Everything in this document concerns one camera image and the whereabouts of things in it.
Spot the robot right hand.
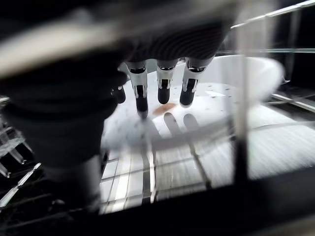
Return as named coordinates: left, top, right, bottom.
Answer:
left=4, top=18, right=231, bottom=209

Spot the white speckled plate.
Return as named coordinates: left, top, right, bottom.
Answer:
left=102, top=55, right=285, bottom=152

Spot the metal wire dishwasher rack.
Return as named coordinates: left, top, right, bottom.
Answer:
left=0, top=0, right=315, bottom=217

